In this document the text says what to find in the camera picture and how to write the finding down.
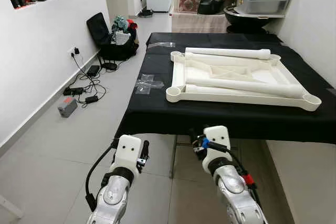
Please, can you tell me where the black open suitcase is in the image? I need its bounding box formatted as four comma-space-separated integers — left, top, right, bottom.
86, 12, 140, 61

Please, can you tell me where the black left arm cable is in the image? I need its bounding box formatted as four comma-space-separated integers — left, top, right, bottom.
85, 139, 119, 212

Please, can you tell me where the grey metal table frame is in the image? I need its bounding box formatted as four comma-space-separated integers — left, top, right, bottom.
169, 141, 177, 178

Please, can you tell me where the clear grey storage box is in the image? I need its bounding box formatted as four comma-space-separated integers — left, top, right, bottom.
236, 0, 293, 15

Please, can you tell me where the teal cloth bundle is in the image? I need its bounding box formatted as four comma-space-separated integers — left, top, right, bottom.
112, 15, 128, 31

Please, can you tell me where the white plastic packet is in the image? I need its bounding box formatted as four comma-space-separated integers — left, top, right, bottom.
114, 31, 132, 45

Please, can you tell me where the beige cloth covered stand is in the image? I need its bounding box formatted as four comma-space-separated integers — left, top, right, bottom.
171, 12, 230, 34

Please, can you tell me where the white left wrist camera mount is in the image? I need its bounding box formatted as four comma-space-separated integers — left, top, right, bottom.
114, 135, 142, 172

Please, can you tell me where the black tablecloth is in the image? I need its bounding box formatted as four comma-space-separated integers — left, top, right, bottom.
114, 31, 336, 145

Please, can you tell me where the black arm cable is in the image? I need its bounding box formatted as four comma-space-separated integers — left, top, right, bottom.
85, 139, 119, 212
201, 138, 263, 209

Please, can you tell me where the black power strip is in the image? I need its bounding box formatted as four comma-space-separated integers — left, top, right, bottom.
63, 87, 85, 96

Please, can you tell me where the grey box with red label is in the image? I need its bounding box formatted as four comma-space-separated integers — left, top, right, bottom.
57, 97, 78, 118

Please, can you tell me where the large black wok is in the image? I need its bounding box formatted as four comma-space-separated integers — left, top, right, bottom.
224, 5, 279, 33

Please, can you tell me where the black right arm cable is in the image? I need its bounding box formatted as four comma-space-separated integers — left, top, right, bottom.
201, 138, 263, 209

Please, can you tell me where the white plastic table top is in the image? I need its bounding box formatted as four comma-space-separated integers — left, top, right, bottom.
165, 50, 322, 112

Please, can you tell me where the black oval device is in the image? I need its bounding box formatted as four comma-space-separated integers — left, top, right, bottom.
102, 62, 119, 71

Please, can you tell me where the black power adapter brick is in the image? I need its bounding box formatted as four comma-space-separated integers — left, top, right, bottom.
87, 65, 101, 76

